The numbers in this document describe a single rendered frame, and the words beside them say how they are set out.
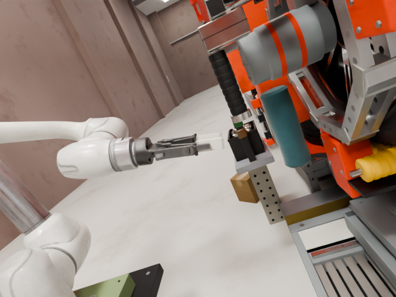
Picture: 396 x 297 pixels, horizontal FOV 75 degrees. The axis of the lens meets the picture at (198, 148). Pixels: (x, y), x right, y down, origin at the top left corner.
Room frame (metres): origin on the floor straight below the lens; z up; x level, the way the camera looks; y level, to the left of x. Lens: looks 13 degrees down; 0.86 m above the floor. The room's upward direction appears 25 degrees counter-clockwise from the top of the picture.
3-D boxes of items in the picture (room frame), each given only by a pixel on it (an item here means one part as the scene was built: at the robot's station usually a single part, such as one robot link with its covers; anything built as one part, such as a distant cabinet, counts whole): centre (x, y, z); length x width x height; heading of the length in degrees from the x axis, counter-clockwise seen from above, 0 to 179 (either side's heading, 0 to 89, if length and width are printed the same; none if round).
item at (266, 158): (1.25, -0.24, 0.44); 0.43 x 0.17 x 0.03; 168
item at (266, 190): (1.28, -0.24, 0.21); 0.10 x 0.10 x 0.42; 78
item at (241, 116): (0.54, -0.11, 0.83); 0.04 x 0.04 x 0.16
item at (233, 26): (0.53, -0.14, 0.93); 0.09 x 0.05 x 0.05; 78
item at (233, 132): (1.21, -0.23, 0.51); 0.20 x 0.14 x 0.13; 165
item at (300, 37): (0.67, -0.31, 0.85); 0.21 x 0.14 x 0.14; 78
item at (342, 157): (0.65, -0.42, 0.48); 0.16 x 0.12 x 0.17; 78
